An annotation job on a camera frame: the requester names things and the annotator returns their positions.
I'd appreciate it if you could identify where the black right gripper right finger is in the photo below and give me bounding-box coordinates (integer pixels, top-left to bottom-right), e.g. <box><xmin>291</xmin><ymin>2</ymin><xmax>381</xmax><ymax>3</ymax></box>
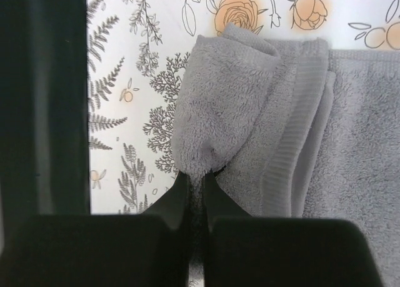
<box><xmin>202</xmin><ymin>173</ymin><xmax>383</xmax><ymax>286</ymax></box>

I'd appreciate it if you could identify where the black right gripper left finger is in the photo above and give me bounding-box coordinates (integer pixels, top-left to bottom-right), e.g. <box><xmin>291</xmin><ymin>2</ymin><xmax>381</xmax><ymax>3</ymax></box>
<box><xmin>1</xmin><ymin>173</ymin><xmax>190</xmax><ymax>286</ymax></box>

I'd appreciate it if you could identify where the grey panda towel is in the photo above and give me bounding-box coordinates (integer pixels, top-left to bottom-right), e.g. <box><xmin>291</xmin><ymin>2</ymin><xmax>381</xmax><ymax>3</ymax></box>
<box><xmin>171</xmin><ymin>24</ymin><xmax>399</xmax><ymax>286</ymax></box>

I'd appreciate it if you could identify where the floral patterned table mat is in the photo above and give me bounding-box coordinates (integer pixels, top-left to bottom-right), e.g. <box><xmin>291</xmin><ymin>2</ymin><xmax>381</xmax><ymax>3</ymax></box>
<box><xmin>87</xmin><ymin>0</ymin><xmax>399</xmax><ymax>214</ymax></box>

